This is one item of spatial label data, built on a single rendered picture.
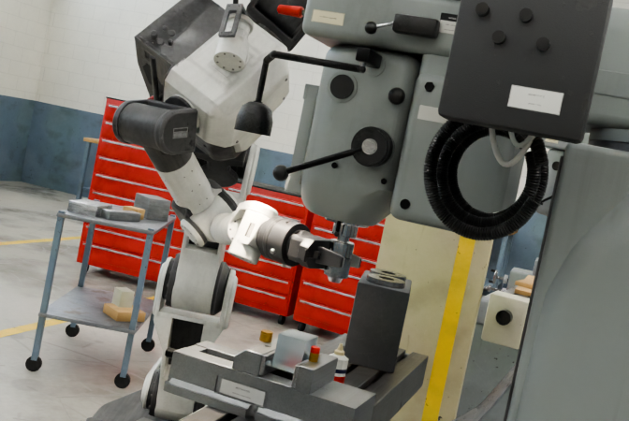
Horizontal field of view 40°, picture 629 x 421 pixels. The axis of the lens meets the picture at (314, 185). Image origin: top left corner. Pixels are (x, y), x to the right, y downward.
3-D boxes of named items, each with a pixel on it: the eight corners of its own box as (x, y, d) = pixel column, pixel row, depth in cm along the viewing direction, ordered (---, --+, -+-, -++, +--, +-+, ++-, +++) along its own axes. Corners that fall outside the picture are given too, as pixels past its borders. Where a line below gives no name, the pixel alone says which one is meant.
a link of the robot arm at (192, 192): (178, 231, 207) (139, 166, 192) (219, 197, 211) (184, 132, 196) (205, 253, 200) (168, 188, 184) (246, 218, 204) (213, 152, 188)
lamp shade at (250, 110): (233, 128, 170) (239, 97, 170) (269, 136, 172) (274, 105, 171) (234, 129, 163) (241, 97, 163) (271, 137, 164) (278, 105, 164)
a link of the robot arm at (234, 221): (256, 199, 176) (236, 199, 188) (239, 239, 174) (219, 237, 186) (284, 212, 178) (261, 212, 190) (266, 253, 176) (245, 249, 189)
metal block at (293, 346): (271, 367, 148) (278, 333, 148) (285, 360, 154) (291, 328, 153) (299, 375, 146) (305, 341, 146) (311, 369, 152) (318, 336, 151)
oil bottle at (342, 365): (316, 398, 164) (328, 341, 164) (323, 393, 168) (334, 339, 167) (336, 403, 163) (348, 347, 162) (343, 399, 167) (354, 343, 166)
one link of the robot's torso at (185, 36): (123, 129, 215) (108, 41, 184) (215, 50, 229) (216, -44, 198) (210, 201, 208) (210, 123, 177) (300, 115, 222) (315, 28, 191)
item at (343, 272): (318, 272, 164) (324, 242, 163) (333, 272, 167) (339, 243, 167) (338, 279, 161) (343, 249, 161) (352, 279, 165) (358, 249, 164)
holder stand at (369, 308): (341, 361, 195) (358, 276, 194) (349, 341, 217) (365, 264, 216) (393, 373, 194) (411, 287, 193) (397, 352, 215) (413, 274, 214)
